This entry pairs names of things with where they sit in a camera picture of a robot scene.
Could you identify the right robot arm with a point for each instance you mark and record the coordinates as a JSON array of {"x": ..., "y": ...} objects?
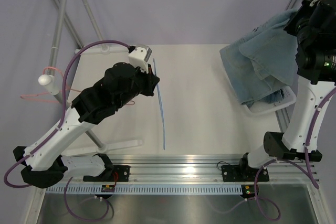
[{"x": 315, "y": 59}]

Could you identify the white slotted cable duct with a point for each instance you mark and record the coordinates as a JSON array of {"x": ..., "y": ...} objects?
[{"x": 125, "y": 189}]

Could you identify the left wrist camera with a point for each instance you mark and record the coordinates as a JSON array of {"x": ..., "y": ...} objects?
[{"x": 138, "y": 57}]

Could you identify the aluminium rail base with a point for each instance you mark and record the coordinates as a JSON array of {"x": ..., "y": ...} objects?
[{"x": 175, "y": 172}]

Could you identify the blue wire hanger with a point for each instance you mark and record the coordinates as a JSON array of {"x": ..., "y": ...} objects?
[{"x": 161, "y": 108}]

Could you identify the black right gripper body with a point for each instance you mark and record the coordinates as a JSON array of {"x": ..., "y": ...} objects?
[{"x": 298, "y": 24}]

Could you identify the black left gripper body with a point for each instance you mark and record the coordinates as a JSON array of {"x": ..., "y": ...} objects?
[{"x": 142, "y": 83}]

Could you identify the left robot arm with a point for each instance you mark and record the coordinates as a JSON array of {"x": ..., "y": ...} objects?
[{"x": 44, "y": 163}]

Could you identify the white plastic basket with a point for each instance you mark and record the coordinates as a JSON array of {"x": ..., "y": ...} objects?
[{"x": 250, "y": 85}]

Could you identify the pink wire hanger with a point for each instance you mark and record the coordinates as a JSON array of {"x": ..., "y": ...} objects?
[{"x": 48, "y": 82}]

